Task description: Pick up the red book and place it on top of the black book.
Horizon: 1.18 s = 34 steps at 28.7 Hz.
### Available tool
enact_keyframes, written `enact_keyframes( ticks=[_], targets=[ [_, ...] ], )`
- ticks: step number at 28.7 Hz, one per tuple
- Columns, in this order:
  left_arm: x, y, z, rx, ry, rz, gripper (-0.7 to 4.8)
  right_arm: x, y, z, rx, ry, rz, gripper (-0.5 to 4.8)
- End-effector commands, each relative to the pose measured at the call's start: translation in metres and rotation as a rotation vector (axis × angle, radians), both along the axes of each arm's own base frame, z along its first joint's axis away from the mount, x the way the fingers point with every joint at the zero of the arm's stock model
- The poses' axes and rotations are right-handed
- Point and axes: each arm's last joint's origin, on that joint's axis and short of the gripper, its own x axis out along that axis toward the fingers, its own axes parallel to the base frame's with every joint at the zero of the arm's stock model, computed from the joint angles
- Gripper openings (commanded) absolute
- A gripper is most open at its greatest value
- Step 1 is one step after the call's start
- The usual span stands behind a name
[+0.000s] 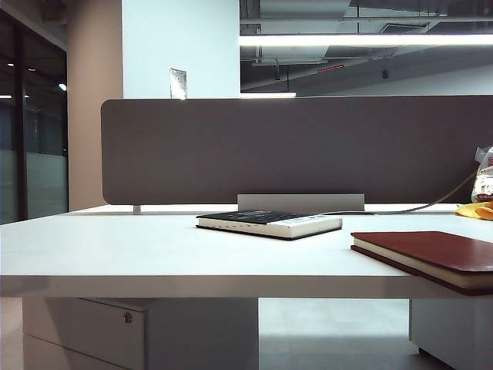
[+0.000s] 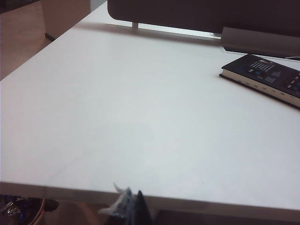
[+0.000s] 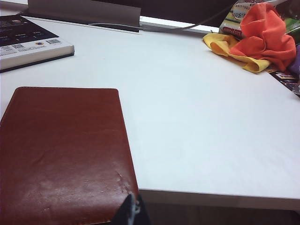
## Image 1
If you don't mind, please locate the red hardcover book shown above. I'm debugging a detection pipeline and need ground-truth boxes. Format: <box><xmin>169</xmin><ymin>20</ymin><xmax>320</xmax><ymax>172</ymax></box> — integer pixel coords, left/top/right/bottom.
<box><xmin>350</xmin><ymin>230</ymin><xmax>493</xmax><ymax>297</ymax></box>

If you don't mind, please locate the black hardcover book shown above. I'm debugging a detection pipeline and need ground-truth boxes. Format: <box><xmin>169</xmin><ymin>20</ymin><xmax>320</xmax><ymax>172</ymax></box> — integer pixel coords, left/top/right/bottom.
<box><xmin>195</xmin><ymin>210</ymin><xmax>344</xmax><ymax>241</ymax></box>

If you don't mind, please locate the grey desk divider panel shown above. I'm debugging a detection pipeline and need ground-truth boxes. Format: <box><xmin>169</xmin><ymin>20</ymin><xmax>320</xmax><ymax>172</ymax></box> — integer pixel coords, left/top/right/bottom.
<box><xmin>100</xmin><ymin>95</ymin><xmax>493</xmax><ymax>205</ymax></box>

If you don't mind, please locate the short ceiling light strip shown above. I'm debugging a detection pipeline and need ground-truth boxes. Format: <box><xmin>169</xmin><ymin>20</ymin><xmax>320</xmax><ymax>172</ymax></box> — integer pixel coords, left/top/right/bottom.
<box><xmin>240</xmin><ymin>91</ymin><xmax>297</xmax><ymax>98</ymax></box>

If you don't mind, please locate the long ceiling light strip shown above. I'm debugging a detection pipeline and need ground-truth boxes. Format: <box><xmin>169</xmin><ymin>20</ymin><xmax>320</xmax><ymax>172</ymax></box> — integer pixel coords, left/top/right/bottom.
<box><xmin>239</xmin><ymin>33</ymin><xmax>493</xmax><ymax>48</ymax></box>

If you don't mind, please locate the dark glass partition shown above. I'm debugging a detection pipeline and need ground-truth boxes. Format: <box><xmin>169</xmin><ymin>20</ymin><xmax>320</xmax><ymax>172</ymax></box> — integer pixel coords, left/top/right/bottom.
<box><xmin>0</xmin><ymin>9</ymin><xmax>69</xmax><ymax>225</ymax></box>

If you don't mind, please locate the white drawer cabinet with lock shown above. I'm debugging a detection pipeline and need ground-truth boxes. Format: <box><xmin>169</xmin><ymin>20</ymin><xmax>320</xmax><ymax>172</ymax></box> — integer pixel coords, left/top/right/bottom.
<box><xmin>22</xmin><ymin>296</ymin><xmax>259</xmax><ymax>370</ymax></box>

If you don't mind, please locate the ceiling air vent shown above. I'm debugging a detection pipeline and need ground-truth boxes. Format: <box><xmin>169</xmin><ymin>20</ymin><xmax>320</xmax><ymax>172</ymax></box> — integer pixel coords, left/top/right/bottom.
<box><xmin>379</xmin><ymin>22</ymin><xmax>429</xmax><ymax>34</ymax></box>

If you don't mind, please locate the yellow cloth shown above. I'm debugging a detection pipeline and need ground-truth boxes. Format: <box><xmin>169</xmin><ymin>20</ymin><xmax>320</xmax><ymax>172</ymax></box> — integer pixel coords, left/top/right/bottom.
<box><xmin>455</xmin><ymin>200</ymin><xmax>493</xmax><ymax>220</ymax></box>

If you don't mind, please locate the clear plastic snack bag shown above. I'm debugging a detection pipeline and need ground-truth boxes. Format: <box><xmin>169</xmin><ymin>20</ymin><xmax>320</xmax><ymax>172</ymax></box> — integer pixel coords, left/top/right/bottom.
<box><xmin>471</xmin><ymin>145</ymin><xmax>493</xmax><ymax>204</ymax></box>

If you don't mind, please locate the white cabinet on castors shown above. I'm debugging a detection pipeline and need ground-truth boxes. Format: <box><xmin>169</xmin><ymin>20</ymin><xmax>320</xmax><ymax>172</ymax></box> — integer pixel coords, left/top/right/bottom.
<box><xmin>408</xmin><ymin>298</ymin><xmax>493</xmax><ymax>370</ymax></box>

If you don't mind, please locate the silver wall plate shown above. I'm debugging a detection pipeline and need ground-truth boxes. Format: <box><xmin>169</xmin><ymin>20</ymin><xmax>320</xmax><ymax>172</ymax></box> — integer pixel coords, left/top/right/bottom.
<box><xmin>169</xmin><ymin>67</ymin><xmax>189</xmax><ymax>99</ymax></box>

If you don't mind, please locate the grey power cable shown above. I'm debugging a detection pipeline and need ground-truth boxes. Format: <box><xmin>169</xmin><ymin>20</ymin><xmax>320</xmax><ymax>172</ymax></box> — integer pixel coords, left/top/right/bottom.
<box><xmin>321</xmin><ymin>171</ymin><xmax>478</xmax><ymax>215</ymax></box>

